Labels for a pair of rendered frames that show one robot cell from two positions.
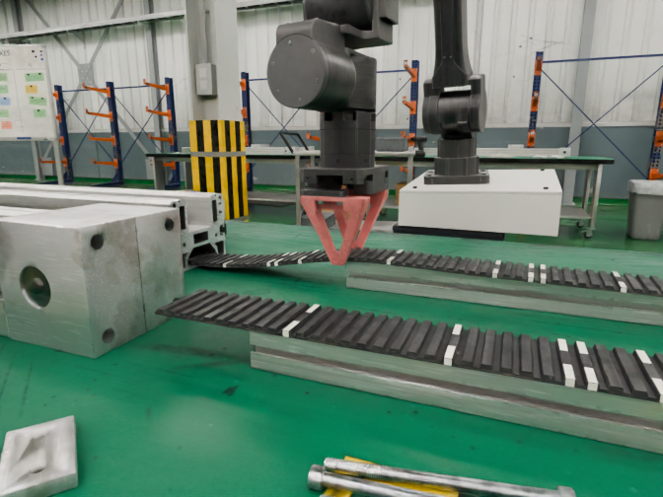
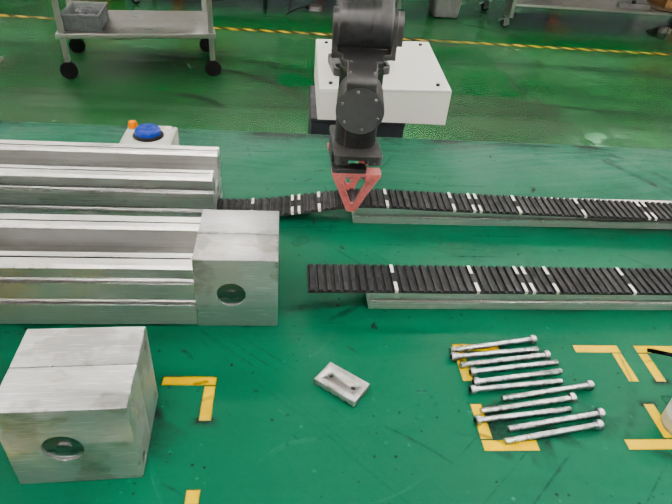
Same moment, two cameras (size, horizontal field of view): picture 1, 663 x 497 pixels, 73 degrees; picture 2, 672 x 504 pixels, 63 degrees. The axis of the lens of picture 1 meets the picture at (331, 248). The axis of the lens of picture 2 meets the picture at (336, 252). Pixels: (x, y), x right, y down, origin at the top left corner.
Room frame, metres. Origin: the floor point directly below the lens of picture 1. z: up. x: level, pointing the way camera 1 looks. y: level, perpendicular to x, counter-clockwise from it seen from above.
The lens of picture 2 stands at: (-0.14, 0.34, 1.23)
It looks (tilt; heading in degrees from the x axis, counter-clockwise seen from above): 36 degrees down; 331
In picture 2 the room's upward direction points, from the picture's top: 5 degrees clockwise
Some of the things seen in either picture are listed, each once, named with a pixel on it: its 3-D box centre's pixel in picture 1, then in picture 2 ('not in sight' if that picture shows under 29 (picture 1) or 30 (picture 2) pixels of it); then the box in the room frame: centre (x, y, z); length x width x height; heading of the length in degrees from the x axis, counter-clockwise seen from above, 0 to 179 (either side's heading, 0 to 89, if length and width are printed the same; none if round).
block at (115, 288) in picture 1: (110, 266); (240, 260); (0.37, 0.19, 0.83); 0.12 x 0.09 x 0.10; 158
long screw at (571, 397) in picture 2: not in sight; (528, 404); (0.09, -0.03, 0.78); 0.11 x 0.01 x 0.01; 76
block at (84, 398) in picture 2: not in sight; (88, 391); (0.23, 0.37, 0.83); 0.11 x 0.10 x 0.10; 160
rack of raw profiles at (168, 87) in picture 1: (102, 134); not in sight; (9.89, 4.88, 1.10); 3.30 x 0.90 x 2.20; 67
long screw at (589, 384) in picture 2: not in sight; (547, 391); (0.09, -0.06, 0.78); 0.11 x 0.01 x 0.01; 77
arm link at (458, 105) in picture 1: (457, 118); not in sight; (0.86, -0.23, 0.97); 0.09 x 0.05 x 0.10; 152
